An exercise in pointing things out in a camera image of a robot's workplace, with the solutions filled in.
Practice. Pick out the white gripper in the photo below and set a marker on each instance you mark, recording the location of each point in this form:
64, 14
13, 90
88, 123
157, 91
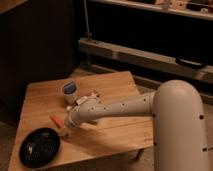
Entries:
65, 132

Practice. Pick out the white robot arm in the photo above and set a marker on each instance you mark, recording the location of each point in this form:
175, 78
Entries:
179, 128

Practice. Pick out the black ceramic bowl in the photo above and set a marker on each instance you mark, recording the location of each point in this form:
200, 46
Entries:
39, 148

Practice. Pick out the small white ball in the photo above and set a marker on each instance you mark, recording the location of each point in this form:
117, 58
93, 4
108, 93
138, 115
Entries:
68, 108

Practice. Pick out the wooden table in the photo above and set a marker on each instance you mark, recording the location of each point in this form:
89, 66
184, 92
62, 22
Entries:
108, 136

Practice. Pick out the white cup with blue sponge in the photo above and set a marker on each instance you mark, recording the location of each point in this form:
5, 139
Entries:
69, 90

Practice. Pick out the vertical metal pole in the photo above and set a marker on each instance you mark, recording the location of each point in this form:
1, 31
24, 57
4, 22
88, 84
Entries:
88, 33

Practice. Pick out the black handle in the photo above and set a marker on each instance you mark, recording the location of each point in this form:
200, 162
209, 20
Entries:
190, 65

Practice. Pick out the long white shelf rail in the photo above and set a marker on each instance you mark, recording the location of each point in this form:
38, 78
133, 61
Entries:
145, 59

